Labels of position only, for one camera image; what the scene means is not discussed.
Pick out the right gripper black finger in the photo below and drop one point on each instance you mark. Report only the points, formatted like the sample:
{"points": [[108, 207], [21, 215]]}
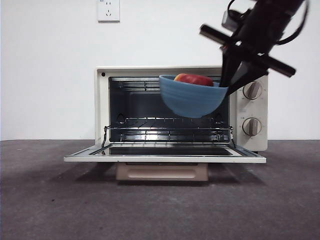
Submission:
{"points": [[229, 65], [247, 76]]}

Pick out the red apple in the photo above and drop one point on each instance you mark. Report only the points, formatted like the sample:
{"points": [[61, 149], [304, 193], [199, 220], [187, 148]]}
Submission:
{"points": [[195, 80]]}

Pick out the blue ribbed bowl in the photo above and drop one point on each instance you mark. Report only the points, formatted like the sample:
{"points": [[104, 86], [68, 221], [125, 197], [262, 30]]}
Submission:
{"points": [[192, 100]]}

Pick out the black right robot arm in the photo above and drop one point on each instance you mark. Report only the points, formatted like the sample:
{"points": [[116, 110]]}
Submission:
{"points": [[275, 12]]}

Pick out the large cream oven knob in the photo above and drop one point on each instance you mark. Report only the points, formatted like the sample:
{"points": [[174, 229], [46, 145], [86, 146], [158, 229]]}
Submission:
{"points": [[253, 90]]}

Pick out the small cream oven knob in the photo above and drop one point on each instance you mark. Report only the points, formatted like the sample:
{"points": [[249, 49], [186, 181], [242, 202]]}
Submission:
{"points": [[252, 127]]}

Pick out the cream toaster oven housing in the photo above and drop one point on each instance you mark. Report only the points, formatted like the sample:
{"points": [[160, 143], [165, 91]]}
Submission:
{"points": [[101, 105]]}

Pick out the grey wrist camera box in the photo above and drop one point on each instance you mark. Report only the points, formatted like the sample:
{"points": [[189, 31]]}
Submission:
{"points": [[226, 20]]}

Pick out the white wall socket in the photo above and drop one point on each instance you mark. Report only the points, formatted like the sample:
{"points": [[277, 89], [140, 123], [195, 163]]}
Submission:
{"points": [[108, 12]]}

